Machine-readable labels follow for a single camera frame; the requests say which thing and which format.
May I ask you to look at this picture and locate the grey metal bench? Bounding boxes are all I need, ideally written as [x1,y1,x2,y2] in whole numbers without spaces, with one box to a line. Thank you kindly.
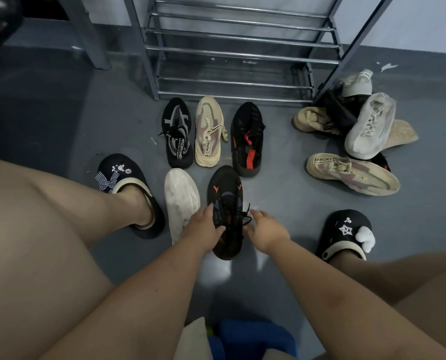
[0,0,111,71]

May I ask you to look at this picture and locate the person's left leg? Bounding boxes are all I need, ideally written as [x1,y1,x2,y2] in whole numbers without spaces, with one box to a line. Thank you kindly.
[0,153,156,360]

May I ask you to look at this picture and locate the black sneaker red stripe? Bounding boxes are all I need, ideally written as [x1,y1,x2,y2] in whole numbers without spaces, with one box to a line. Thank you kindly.
[230,101,267,179]
[357,151,391,172]

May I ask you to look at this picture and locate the person's left forearm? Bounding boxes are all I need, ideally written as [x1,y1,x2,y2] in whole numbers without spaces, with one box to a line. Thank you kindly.
[39,239,208,360]

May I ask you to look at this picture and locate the person's right forearm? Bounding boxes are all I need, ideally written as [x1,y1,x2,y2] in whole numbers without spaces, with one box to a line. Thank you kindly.
[267,239,446,360]

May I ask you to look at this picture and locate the white knit sneaker green tab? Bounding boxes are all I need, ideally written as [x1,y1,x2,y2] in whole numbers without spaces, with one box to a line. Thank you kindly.
[339,69,373,98]

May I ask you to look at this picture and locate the black sneaker orange marks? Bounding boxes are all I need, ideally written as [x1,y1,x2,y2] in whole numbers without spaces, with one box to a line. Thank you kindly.
[207,164,253,261]

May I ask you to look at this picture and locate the person's right black clog slipper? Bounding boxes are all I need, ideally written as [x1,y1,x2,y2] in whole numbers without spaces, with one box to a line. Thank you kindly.
[315,208,376,263]

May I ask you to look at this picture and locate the person's black clog slipper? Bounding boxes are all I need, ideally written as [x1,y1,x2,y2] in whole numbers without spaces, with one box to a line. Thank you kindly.
[315,208,376,263]
[95,153,166,240]

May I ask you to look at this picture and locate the person's left black clog slipper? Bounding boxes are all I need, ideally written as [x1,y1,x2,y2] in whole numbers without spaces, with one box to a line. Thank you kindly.
[95,153,166,240]

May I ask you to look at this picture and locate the black white patterned sneaker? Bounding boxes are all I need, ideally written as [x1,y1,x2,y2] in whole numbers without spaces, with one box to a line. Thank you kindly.
[322,87,370,136]
[159,97,194,170]

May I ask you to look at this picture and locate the person's right hand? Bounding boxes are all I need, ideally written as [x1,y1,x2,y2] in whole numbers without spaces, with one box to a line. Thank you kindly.
[243,209,291,256]

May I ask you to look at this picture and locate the grey metal shoe rack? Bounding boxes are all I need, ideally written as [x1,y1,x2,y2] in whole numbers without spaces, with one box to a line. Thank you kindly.
[122,0,396,104]

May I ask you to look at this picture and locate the person's left hand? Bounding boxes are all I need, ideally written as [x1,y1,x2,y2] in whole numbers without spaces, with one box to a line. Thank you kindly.
[181,204,226,256]

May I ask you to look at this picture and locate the person's leg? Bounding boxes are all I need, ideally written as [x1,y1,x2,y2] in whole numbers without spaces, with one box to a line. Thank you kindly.
[0,153,156,360]
[327,250,446,360]

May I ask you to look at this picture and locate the person's cream shirt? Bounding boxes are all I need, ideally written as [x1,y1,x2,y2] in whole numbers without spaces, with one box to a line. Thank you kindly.
[172,316,213,360]

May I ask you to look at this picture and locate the person's right leg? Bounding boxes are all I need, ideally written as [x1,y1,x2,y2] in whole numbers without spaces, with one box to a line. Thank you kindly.
[327,250,446,360]

